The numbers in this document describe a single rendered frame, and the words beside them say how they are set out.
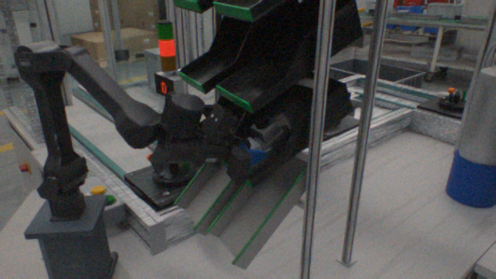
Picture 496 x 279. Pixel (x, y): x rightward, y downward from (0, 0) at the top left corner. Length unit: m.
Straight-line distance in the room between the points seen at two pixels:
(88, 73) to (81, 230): 0.37
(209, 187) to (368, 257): 0.47
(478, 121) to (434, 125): 0.58
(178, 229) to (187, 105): 0.57
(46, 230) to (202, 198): 0.37
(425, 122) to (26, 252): 1.64
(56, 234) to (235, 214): 0.40
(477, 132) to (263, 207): 0.76
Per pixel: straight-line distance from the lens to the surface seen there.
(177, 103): 0.66
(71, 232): 0.97
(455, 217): 1.43
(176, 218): 1.13
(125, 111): 0.73
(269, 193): 0.93
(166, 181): 1.22
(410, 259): 1.20
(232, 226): 0.96
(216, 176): 1.05
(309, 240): 0.92
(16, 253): 1.31
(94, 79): 0.77
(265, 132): 0.81
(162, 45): 1.34
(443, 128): 1.95
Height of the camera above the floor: 1.60
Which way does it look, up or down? 26 degrees down
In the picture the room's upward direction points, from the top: straight up
